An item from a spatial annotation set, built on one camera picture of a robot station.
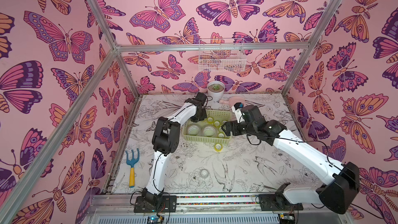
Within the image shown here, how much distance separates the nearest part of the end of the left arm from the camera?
773mm

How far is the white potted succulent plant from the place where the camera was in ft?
3.63

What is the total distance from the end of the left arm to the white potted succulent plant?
0.22 meters

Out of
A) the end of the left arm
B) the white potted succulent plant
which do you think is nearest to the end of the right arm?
the end of the left arm

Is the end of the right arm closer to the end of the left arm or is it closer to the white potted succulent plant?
the end of the left arm
